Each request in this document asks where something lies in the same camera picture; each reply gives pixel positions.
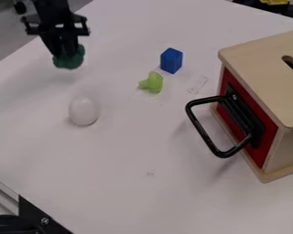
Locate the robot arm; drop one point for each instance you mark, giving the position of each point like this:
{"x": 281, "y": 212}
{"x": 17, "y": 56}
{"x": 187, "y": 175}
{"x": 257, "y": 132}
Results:
{"x": 51, "y": 6}

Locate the cabinet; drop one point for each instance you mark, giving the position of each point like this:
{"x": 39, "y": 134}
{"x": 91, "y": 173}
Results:
{"x": 262, "y": 73}

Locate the dark green toy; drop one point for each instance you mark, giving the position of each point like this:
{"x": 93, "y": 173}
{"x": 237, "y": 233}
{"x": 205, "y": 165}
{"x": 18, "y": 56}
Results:
{"x": 70, "y": 61}

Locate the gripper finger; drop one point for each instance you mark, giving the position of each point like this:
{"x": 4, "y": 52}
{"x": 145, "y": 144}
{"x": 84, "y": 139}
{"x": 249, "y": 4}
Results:
{"x": 70, "y": 41}
{"x": 51, "y": 42}

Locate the drawer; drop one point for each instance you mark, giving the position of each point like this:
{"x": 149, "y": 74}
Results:
{"x": 244, "y": 119}

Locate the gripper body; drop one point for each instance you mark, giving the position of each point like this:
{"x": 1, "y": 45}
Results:
{"x": 55, "y": 24}

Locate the light green toy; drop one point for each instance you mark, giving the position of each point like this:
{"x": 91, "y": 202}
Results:
{"x": 153, "y": 82}

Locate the white toy egg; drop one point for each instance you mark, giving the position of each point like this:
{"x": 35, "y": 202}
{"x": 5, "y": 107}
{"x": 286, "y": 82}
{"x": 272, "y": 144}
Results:
{"x": 84, "y": 111}

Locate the blue block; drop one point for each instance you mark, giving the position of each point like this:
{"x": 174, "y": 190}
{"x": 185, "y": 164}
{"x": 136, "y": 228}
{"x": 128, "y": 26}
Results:
{"x": 171, "y": 60}

